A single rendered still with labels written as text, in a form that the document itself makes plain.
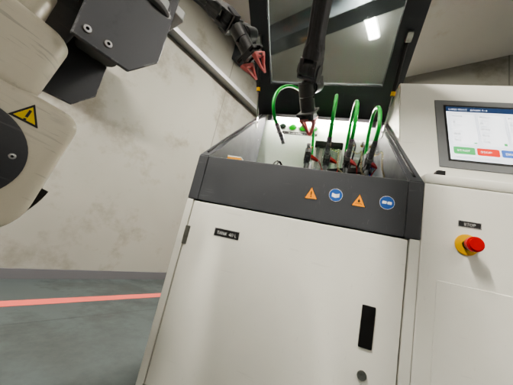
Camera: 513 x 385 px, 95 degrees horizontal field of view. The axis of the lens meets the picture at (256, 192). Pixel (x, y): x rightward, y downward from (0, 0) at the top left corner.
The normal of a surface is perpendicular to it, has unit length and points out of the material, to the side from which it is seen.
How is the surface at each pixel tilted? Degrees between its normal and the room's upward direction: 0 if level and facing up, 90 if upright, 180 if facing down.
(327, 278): 90
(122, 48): 90
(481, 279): 90
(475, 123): 76
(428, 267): 90
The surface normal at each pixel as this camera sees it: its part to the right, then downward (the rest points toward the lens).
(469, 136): -0.18, -0.47
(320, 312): -0.23, -0.25
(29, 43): 0.79, 0.05
